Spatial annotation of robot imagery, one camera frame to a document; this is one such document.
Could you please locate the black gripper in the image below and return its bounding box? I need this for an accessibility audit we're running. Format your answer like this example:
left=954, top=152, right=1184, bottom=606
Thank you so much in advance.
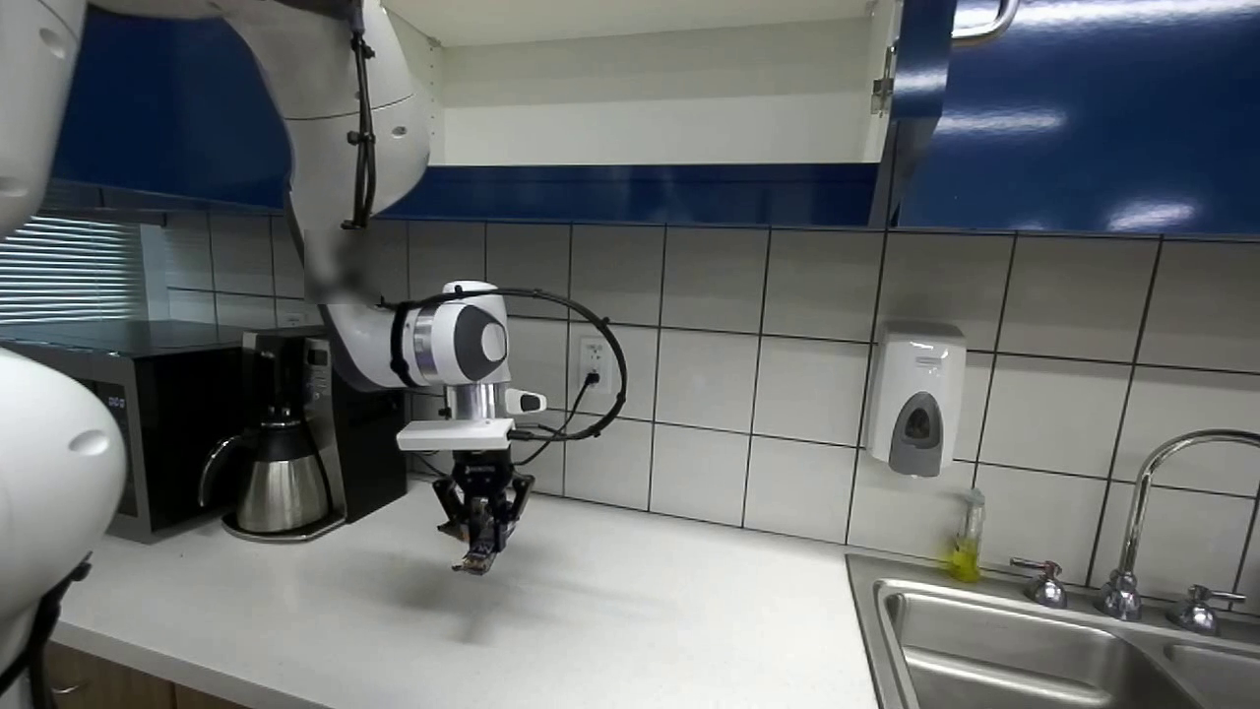
left=435, top=453, right=536, bottom=559

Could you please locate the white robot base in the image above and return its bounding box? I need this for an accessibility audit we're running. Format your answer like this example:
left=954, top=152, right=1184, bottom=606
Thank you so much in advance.
left=0, top=0, right=131, bottom=709

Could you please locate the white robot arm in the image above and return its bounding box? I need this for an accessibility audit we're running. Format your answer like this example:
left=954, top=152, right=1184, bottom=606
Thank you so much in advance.
left=95, top=0, right=530, bottom=568

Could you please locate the open white blue cabinet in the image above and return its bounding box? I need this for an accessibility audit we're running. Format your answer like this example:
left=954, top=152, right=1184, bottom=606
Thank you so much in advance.
left=382, top=0, right=958, bottom=224

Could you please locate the left blue cabinet door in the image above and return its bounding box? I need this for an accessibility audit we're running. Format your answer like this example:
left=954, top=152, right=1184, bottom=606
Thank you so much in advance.
left=51, top=9, right=293, bottom=210

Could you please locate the blue cabinet door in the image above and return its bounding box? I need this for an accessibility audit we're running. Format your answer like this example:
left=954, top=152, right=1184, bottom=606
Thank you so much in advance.
left=897, top=0, right=1260, bottom=240
left=51, top=9, right=293, bottom=210

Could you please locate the black steel coffee maker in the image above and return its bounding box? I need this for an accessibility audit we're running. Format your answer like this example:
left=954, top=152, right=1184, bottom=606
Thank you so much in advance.
left=253, top=329, right=404, bottom=538

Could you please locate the steel coffee carafe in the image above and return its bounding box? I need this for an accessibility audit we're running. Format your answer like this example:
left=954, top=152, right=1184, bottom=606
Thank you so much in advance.
left=196, top=418, right=330, bottom=538

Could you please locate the black steel microwave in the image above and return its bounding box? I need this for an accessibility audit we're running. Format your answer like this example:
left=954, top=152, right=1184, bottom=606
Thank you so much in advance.
left=0, top=319, right=250, bottom=538

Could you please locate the white soap dispenser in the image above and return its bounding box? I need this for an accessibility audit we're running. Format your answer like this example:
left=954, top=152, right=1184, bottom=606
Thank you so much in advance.
left=868, top=328, right=969, bottom=476

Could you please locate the stainless steel sink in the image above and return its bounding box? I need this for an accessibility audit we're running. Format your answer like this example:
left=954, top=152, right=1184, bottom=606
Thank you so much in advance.
left=848, top=554, right=1260, bottom=709

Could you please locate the yellow dish soap bottle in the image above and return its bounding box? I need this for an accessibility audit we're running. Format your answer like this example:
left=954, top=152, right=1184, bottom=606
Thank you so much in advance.
left=944, top=488, right=983, bottom=584

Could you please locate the chrome sink faucet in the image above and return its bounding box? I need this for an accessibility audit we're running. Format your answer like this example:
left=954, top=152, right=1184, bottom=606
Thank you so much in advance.
left=1016, top=424, right=1260, bottom=635

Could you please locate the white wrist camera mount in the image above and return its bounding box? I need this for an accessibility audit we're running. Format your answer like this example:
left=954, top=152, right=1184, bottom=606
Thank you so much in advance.
left=394, top=383, right=546, bottom=453

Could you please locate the white wall outlet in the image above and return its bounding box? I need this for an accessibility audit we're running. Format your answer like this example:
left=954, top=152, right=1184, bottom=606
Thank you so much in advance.
left=574, top=329, right=618, bottom=395

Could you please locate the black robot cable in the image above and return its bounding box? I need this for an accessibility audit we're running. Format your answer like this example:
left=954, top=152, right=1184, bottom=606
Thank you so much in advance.
left=306, top=23, right=630, bottom=471

